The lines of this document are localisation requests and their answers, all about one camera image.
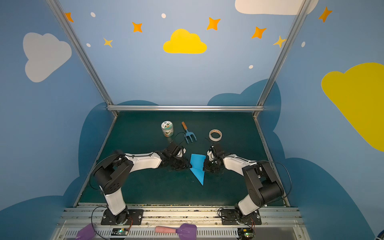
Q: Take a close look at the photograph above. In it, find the cyan paper sheet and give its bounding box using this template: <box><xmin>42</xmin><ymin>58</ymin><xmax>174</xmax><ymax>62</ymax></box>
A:
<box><xmin>190</xmin><ymin>154</ymin><xmax>206</xmax><ymax>186</ymax></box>

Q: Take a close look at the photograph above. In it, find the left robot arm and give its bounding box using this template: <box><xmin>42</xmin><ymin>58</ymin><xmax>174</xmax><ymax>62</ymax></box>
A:
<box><xmin>92</xmin><ymin>143</ymin><xmax>192</xmax><ymax>226</ymax></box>

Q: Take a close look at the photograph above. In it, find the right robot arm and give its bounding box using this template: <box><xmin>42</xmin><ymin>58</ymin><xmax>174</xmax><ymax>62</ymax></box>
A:
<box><xmin>203</xmin><ymin>144</ymin><xmax>285</xmax><ymax>221</ymax></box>

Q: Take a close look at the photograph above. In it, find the white double-sided tape roll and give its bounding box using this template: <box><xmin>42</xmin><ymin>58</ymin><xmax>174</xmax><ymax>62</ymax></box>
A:
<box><xmin>209</xmin><ymin>129</ymin><xmax>223</xmax><ymax>142</ymax></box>

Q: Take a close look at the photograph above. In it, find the small patterned jar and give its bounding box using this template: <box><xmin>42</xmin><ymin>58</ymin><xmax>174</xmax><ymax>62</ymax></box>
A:
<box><xmin>161</xmin><ymin>121</ymin><xmax>174</xmax><ymax>137</ymax></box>

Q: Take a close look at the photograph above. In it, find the right green circuit board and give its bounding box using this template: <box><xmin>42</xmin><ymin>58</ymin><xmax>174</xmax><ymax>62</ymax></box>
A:
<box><xmin>238</xmin><ymin>228</ymin><xmax>254</xmax><ymax>240</ymax></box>

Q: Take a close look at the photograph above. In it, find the green circuit board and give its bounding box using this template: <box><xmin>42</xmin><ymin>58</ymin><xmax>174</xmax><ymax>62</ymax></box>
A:
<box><xmin>238</xmin><ymin>228</ymin><xmax>254</xmax><ymax>240</ymax></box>
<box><xmin>111</xmin><ymin>228</ymin><xmax>130</xmax><ymax>236</ymax></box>

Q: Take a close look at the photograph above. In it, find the left green circuit board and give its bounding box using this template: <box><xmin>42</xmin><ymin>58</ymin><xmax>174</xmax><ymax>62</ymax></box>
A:
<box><xmin>111</xmin><ymin>228</ymin><xmax>130</xmax><ymax>236</ymax></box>

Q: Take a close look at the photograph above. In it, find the purple scoop left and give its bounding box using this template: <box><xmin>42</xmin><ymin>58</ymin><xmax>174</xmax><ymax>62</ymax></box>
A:
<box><xmin>75</xmin><ymin>224</ymin><xmax>96</xmax><ymax>240</ymax></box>

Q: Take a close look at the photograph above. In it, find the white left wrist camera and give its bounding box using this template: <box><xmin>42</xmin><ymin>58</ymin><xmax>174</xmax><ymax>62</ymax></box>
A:
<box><xmin>177</xmin><ymin>148</ymin><xmax>186</xmax><ymax>158</ymax></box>

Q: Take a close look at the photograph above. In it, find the right side floor rail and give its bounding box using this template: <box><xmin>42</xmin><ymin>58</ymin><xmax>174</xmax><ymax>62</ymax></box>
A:
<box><xmin>252</xmin><ymin>116</ymin><xmax>291</xmax><ymax>208</ymax></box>

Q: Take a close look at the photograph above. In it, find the floor rail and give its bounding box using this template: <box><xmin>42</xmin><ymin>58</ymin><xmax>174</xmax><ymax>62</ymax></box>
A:
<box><xmin>252</xmin><ymin>116</ymin><xmax>291</xmax><ymax>208</ymax></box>
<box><xmin>70</xmin><ymin>116</ymin><xmax>117</xmax><ymax>207</ymax></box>

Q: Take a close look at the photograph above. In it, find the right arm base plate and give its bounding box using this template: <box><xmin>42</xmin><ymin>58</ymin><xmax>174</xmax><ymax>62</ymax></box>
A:
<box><xmin>218</xmin><ymin>208</ymin><xmax>262</xmax><ymax>226</ymax></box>

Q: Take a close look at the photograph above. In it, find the purple shovel pink handle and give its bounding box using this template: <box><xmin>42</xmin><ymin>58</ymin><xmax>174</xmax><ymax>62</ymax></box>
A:
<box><xmin>155</xmin><ymin>224</ymin><xmax>197</xmax><ymax>240</ymax></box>

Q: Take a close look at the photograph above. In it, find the left side floor rail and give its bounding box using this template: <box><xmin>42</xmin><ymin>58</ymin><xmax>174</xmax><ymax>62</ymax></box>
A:
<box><xmin>70</xmin><ymin>116</ymin><xmax>117</xmax><ymax>207</ymax></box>

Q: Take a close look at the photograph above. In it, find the front aluminium rail base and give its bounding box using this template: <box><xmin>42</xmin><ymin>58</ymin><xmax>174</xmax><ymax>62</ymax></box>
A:
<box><xmin>51</xmin><ymin>204</ymin><xmax>310</xmax><ymax>240</ymax></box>

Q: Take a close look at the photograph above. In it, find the aluminium back frame rail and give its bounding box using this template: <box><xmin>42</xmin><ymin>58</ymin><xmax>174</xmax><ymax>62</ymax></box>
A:
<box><xmin>107</xmin><ymin>105</ymin><xmax>264</xmax><ymax>112</ymax></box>

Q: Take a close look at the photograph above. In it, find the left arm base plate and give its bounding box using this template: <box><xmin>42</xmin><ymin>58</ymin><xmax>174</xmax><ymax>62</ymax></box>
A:
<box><xmin>101</xmin><ymin>209</ymin><xmax>144</xmax><ymax>226</ymax></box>

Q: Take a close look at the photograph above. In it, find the aluminium right corner post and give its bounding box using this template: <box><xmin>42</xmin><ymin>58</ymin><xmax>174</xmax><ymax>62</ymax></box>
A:
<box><xmin>253</xmin><ymin>0</ymin><xmax>312</xmax><ymax>119</ymax></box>

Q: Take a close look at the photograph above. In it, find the aluminium corner post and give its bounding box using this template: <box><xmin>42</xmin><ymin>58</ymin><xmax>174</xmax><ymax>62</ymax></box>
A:
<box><xmin>253</xmin><ymin>0</ymin><xmax>312</xmax><ymax>119</ymax></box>
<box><xmin>46</xmin><ymin>0</ymin><xmax>114</xmax><ymax>106</ymax></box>

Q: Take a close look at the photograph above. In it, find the aluminium left corner post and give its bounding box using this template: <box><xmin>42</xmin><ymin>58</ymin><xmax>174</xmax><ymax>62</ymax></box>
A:
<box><xmin>46</xmin><ymin>0</ymin><xmax>114</xmax><ymax>106</ymax></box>

